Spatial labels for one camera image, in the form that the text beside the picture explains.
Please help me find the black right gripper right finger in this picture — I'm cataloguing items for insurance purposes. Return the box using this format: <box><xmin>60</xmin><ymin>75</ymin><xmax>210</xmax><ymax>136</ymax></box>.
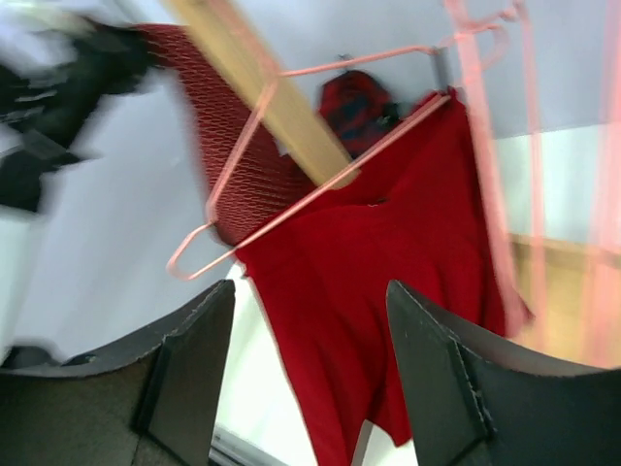
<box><xmin>386</xmin><ymin>281</ymin><xmax>620</xmax><ymax>466</ymax></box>

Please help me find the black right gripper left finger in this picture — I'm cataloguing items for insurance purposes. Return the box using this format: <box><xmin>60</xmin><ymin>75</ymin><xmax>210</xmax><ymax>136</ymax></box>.
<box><xmin>1</xmin><ymin>281</ymin><xmax>235</xmax><ymax>465</ymax></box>

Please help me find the pink hanger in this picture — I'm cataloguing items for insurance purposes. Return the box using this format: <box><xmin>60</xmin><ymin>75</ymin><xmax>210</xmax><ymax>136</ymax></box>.
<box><xmin>166</xmin><ymin>39</ymin><xmax>454</xmax><ymax>281</ymax></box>
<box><xmin>444</xmin><ymin>1</ymin><xmax>527</xmax><ymax>338</ymax></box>
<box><xmin>511</xmin><ymin>1</ymin><xmax>548</xmax><ymax>353</ymax></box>
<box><xmin>584</xmin><ymin>1</ymin><xmax>620</xmax><ymax>367</ymax></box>

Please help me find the plain red skirt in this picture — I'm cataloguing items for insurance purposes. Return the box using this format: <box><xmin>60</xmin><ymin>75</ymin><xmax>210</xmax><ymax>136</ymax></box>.
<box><xmin>237</xmin><ymin>97</ymin><xmax>507</xmax><ymax>465</ymax></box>

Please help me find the red polka dot skirt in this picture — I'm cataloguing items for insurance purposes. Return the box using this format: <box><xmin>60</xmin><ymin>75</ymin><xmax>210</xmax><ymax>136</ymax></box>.
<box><xmin>138</xmin><ymin>23</ymin><xmax>311</xmax><ymax>246</ymax></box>

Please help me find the red black plaid skirt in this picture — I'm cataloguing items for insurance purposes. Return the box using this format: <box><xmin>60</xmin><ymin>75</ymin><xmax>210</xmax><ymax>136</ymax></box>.
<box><xmin>318</xmin><ymin>70</ymin><xmax>401</xmax><ymax>159</ymax></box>

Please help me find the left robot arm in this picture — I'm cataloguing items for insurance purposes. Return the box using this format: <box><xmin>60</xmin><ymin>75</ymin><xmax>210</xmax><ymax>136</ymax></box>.
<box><xmin>1</xmin><ymin>18</ymin><xmax>155</xmax><ymax>213</ymax></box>

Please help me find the wooden clothes rack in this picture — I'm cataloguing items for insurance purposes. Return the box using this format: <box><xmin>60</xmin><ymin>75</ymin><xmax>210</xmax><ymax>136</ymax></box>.
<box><xmin>168</xmin><ymin>0</ymin><xmax>351</xmax><ymax>186</ymax></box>

